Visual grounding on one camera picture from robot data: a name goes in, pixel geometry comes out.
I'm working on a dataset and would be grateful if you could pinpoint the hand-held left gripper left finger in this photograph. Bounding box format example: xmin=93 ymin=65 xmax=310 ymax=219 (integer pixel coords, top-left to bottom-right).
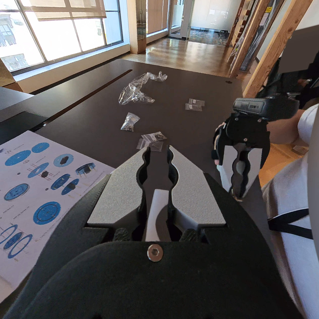
xmin=87 ymin=147 xmax=151 ymax=225

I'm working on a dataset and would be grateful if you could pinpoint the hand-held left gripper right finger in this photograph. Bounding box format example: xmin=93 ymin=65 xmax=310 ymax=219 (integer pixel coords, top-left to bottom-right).
xmin=167 ymin=145 xmax=227 ymax=229

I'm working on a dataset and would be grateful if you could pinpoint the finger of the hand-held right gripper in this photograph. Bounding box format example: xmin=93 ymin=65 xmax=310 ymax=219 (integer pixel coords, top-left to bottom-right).
xmin=239 ymin=147 xmax=263 ymax=200
xmin=216 ymin=145 xmax=241 ymax=197

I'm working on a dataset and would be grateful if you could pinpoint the dark grey desk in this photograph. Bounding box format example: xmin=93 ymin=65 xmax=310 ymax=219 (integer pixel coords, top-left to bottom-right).
xmin=0 ymin=58 xmax=274 ymax=319

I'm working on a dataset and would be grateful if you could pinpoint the white foam square with hole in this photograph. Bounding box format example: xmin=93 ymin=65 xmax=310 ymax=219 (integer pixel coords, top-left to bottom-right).
xmin=146 ymin=189 xmax=173 ymax=242

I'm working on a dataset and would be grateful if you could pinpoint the white t-shirt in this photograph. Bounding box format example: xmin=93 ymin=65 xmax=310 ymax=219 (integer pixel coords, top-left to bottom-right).
xmin=261 ymin=103 xmax=319 ymax=319

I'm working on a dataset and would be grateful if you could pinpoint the white instruction booklet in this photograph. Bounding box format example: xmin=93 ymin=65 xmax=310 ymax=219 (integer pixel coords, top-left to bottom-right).
xmin=0 ymin=131 xmax=115 ymax=289

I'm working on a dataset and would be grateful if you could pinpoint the crumpled clear plastic wrap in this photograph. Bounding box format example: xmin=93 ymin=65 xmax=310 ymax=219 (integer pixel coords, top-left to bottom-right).
xmin=118 ymin=71 xmax=168 ymax=106

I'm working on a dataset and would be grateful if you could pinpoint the brown wooden panel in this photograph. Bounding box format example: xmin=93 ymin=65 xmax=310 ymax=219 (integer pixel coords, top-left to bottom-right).
xmin=0 ymin=58 xmax=24 ymax=93

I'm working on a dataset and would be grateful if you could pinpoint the large window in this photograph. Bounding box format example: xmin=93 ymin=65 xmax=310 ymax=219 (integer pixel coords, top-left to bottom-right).
xmin=0 ymin=0 xmax=124 ymax=72

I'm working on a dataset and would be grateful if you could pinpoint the beige roller blind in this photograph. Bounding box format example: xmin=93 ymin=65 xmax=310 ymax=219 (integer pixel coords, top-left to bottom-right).
xmin=20 ymin=0 xmax=107 ymax=21

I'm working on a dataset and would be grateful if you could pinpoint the black strap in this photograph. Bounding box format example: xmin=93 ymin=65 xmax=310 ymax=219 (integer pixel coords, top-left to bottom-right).
xmin=267 ymin=208 xmax=315 ymax=240

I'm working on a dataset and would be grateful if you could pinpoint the thick wooden post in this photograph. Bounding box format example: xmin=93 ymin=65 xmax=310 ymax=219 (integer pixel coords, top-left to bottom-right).
xmin=243 ymin=0 xmax=314 ymax=99

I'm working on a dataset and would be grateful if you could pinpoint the thin wooden post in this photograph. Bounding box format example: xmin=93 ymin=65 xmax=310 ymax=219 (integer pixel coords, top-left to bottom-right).
xmin=229 ymin=0 xmax=271 ymax=78

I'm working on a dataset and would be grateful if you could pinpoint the black desk with cable flap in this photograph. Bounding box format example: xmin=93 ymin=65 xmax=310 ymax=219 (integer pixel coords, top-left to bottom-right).
xmin=0 ymin=86 xmax=49 ymax=145

